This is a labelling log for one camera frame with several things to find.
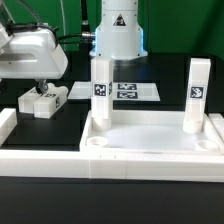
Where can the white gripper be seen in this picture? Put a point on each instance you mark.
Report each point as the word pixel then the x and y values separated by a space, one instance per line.
pixel 33 55

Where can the white desk tabletop panel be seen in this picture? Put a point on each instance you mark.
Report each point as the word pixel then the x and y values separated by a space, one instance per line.
pixel 151 132

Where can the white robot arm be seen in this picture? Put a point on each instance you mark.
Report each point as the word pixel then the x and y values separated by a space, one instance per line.
pixel 118 36

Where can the white marker sheet with tags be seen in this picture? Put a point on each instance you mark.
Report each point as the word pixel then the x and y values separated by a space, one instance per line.
pixel 121 91

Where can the white U-shaped obstacle fence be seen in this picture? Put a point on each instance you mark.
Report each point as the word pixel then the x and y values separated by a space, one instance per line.
pixel 109 165

